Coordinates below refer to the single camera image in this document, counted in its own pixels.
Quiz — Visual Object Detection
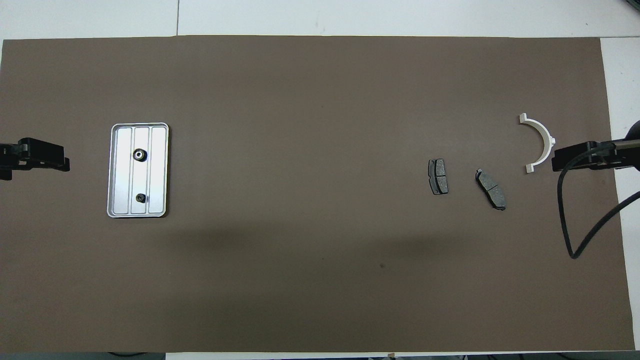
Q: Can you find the long grey brake pad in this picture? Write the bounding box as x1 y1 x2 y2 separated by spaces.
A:
475 168 507 211

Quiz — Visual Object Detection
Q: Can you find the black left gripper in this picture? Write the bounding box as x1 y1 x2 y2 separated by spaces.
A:
0 138 71 181

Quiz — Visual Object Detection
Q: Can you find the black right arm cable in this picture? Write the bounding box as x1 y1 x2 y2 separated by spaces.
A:
557 145 640 260

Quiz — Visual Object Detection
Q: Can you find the white semicircular bracket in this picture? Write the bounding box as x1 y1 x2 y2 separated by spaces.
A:
518 113 557 174

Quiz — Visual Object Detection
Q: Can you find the short grey brake pad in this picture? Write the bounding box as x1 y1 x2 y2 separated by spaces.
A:
428 158 449 196

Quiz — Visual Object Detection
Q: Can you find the silver metal tray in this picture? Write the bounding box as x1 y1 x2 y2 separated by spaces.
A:
106 122 170 219

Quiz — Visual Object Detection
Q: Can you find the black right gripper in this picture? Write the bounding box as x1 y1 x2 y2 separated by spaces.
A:
551 140 628 172

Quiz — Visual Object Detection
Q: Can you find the brown table mat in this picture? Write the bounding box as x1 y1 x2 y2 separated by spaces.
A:
0 35 636 354

